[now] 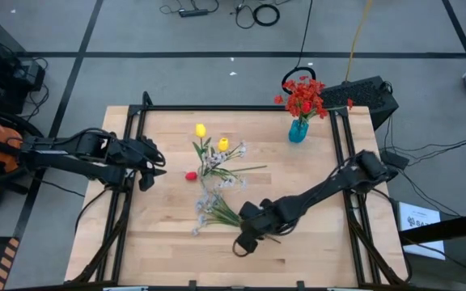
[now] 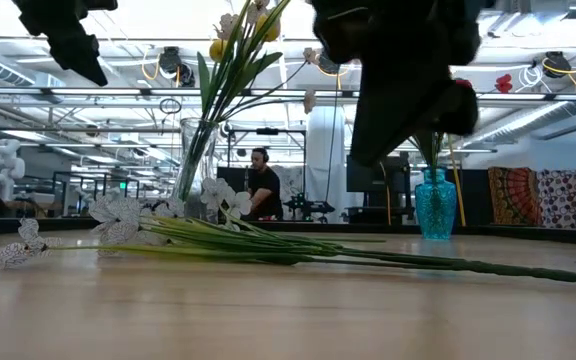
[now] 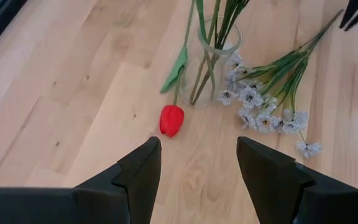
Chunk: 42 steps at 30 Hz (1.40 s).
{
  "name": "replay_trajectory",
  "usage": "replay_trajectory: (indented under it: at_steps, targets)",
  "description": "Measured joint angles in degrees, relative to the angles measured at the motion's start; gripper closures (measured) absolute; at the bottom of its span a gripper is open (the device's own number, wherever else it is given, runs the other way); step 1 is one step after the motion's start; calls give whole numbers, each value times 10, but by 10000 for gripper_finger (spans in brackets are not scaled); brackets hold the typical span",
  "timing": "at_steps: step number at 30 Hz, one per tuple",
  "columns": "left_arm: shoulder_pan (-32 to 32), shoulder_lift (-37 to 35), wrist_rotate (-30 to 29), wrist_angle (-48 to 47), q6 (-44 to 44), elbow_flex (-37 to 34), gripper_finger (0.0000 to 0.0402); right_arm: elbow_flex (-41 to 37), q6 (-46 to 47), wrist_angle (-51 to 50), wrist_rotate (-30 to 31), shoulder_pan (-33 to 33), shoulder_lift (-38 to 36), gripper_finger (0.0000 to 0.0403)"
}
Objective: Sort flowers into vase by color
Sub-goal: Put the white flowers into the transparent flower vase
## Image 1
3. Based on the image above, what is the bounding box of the clear glass vase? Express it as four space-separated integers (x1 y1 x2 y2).
199 161 222 191

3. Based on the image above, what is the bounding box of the black power strip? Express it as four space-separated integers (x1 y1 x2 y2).
178 7 210 19

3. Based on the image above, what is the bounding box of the black perforated computer case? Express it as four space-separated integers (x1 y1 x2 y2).
320 75 400 131

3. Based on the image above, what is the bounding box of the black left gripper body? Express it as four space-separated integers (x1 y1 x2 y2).
107 136 158 179

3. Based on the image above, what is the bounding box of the red artificial blossom bunch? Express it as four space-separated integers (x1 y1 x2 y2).
273 75 355 122

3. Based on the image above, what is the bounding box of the white paper booklet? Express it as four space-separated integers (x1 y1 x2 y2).
396 200 447 260

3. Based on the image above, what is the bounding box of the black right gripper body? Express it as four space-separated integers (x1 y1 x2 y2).
239 197 299 238

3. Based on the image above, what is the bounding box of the blue glass vase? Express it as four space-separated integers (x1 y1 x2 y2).
288 118 310 144

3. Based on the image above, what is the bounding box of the coiled black cable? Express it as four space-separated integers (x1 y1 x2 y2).
252 2 282 28

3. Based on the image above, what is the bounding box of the yellow artificial tulip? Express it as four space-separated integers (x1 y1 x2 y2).
206 137 231 177
192 123 214 171

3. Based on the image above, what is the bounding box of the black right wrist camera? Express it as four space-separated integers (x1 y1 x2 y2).
235 232 260 255

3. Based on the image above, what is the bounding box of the black aluminium table frame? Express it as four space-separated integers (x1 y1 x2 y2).
65 91 414 291

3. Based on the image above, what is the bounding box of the yellow hanging cable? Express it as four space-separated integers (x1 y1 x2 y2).
345 0 375 84

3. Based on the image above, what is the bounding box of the black power brick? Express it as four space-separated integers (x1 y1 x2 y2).
379 150 411 171

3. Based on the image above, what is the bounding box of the black hanging cable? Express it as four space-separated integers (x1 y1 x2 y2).
281 0 318 96

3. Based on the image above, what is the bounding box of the black metal beam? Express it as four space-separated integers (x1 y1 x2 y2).
398 209 466 247

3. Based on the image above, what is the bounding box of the white artificial flower bunch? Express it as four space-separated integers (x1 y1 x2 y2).
191 188 282 244
197 140 248 192

